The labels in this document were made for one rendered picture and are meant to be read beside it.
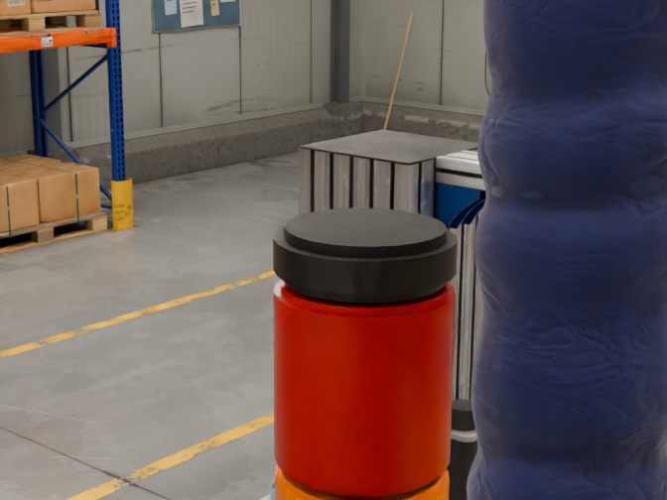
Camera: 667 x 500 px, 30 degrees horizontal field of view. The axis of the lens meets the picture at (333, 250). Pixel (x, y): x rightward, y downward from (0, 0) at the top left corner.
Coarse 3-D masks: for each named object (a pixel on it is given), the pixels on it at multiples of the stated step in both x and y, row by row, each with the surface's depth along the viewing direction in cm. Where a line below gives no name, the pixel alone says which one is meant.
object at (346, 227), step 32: (288, 224) 34; (320, 224) 34; (352, 224) 34; (384, 224) 34; (416, 224) 34; (288, 256) 32; (320, 256) 32; (352, 256) 32; (384, 256) 32; (416, 256) 32; (448, 256) 33; (320, 288) 32; (352, 288) 32; (384, 288) 32; (416, 288) 32
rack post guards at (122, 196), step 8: (112, 184) 994; (120, 184) 992; (128, 184) 998; (112, 192) 996; (120, 192) 993; (128, 192) 1000; (112, 200) 998; (120, 200) 995; (128, 200) 1001; (112, 208) 1000; (120, 208) 997; (128, 208) 1003; (120, 216) 998; (128, 216) 1004; (120, 224) 1000; (128, 224) 1006; (136, 224) 1014
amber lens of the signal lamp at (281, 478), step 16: (288, 480) 35; (448, 480) 35; (288, 496) 34; (304, 496) 34; (320, 496) 34; (336, 496) 34; (384, 496) 34; (400, 496) 34; (416, 496) 34; (432, 496) 34; (448, 496) 35
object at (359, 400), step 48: (288, 288) 34; (288, 336) 33; (336, 336) 32; (384, 336) 32; (432, 336) 33; (288, 384) 33; (336, 384) 32; (384, 384) 32; (432, 384) 33; (288, 432) 34; (336, 432) 33; (384, 432) 33; (432, 432) 33; (336, 480) 33; (384, 480) 33; (432, 480) 34
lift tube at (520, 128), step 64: (512, 0) 120; (576, 0) 116; (640, 0) 115; (512, 64) 122; (576, 64) 118; (512, 128) 123; (576, 128) 119; (640, 128) 118; (512, 192) 125; (576, 192) 121; (512, 256) 125; (576, 256) 122; (640, 256) 122; (512, 320) 128; (576, 320) 124; (640, 320) 125; (512, 384) 128; (576, 384) 125; (640, 384) 125; (512, 448) 131; (576, 448) 127; (640, 448) 128
